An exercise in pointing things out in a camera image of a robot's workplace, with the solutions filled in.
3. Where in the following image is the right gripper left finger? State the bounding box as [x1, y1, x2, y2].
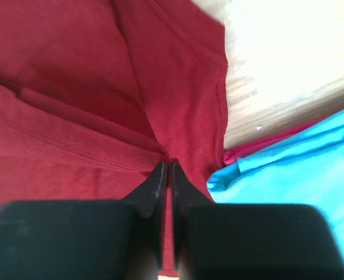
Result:
[0, 162, 168, 279]

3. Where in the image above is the folded blue t-shirt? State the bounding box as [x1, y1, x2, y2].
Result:
[207, 110, 344, 256]

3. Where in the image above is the dark red t-shirt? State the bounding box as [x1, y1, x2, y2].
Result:
[0, 1, 228, 277]

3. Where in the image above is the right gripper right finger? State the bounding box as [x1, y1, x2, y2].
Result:
[170, 162, 344, 279]

